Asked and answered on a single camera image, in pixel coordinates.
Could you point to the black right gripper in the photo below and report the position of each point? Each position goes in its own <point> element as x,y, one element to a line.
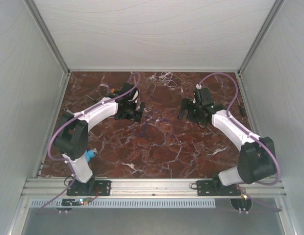
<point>186,104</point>

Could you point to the small black screwdriver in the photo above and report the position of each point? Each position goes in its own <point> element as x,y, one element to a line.
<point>241,108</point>

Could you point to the silver ratchet wrench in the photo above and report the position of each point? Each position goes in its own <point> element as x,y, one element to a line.
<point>67,110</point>

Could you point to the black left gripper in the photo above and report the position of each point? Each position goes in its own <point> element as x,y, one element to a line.
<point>136,116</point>

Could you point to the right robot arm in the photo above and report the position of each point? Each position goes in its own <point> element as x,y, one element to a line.
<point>257,159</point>

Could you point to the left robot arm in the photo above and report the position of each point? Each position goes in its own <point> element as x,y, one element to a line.
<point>71,138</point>

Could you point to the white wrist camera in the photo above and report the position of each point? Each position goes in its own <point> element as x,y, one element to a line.
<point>198,86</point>
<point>133,95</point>

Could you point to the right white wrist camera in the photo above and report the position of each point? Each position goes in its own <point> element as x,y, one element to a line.
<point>198,86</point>

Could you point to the grey slotted cable duct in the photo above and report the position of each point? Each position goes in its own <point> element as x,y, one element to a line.
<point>135,203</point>

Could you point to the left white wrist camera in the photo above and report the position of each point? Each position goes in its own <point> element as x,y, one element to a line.
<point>133,95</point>

